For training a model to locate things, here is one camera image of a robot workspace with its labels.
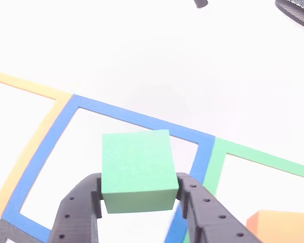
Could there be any orange cube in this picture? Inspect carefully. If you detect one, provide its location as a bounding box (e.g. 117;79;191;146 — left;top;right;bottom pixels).
246;210;304;243

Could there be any green cube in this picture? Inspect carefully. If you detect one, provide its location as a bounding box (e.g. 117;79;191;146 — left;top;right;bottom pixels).
101;129;180;214

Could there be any black mesh pen holder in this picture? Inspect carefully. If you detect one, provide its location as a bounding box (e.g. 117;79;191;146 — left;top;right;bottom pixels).
275;0;304;32

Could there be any green square frame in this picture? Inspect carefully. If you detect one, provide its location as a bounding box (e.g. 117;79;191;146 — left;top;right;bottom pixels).
183;137;304;243

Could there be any black square frame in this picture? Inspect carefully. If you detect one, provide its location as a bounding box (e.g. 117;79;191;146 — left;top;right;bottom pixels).
0;217;45;243

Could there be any orange square frame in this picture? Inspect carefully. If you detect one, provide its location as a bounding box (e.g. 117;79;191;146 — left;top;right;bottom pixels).
0;70;73;218

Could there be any blue square frame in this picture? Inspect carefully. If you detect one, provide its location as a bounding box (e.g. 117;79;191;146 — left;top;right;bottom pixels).
1;95;216;243

